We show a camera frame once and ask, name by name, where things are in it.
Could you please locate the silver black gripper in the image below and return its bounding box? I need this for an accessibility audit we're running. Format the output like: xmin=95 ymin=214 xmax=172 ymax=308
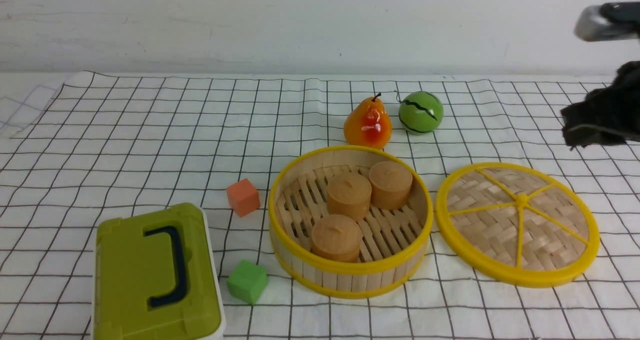
xmin=560 ymin=2 xmax=640 ymax=149

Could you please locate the bamboo steamer basket yellow rim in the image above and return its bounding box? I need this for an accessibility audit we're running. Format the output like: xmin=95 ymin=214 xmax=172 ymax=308
xmin=266 ymin=145 xmax=434 ymax=299

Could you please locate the yellow woven steamer lid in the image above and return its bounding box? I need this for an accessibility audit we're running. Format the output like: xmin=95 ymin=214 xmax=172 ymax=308
xmin=434 ymin=162 xmax=601 ymax=288

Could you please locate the green lidded storage box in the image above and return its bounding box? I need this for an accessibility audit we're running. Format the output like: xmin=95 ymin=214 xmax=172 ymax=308
xmin=91 ymin=202 xmax=226 ymax=340

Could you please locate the green foam cube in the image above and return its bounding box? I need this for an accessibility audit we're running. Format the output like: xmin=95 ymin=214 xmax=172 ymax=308
xmin=227 ymin=259 xmax=269 ymax=306

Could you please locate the white checked tablecloth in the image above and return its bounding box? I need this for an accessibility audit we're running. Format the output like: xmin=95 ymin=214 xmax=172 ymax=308
xmin=0 ymin=72 xmax=639 ymax=340

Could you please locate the green toy watermelon ball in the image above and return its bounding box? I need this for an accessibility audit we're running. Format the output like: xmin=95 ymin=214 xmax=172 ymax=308
xmin=398 ymin=91 xmax=444 ymax=135

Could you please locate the brown toy bun front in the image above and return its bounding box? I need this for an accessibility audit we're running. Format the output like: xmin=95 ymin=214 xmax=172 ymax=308
xmin=310 ymin=214 xmax=362 ymax=263

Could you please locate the brown toy bun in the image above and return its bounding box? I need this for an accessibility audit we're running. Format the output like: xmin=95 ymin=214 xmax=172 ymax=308
xmin=368 ymin=160 xmax=413 ymax=211
xmin=326 ymin=172 xmax=372 ymax=222
xmin=310 ymin=214 xmax=362 ymax=263

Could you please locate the orange foam cube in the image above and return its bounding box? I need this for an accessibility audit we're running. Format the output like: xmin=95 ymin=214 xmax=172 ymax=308
xmin=226 ymin=178 xmax=261 ymax=217

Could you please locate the brown toy bun back left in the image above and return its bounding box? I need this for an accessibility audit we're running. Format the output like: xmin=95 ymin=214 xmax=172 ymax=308
xmin=326 ymin=172 xmax=372 ymax=222

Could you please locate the brown toy bun back right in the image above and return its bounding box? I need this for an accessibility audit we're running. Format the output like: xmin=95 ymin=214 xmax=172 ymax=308
xmin=368 ymin=160 xmax=413 ymax=211

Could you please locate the orange toy pear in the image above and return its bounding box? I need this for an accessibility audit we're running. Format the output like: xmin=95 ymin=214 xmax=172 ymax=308
xmin=343 ymin=92 xmax=393 ymax=150

